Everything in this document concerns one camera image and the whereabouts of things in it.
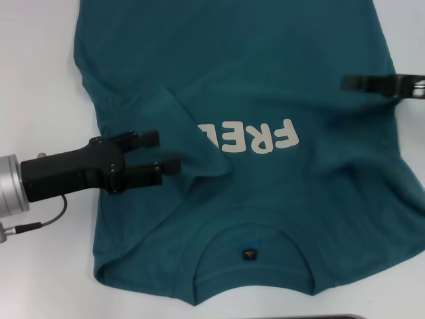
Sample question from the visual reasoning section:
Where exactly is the left arm cable with plug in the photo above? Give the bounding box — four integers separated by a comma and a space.
0, 193, 69, 244

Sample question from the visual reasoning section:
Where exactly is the teal t-shirt with white print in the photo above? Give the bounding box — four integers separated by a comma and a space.
72, 0, 425, 296

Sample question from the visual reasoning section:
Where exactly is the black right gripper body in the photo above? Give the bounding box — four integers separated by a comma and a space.
392, 73, 425, 100

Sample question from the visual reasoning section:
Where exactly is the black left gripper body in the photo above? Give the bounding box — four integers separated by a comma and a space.
20, 135, 129, 204

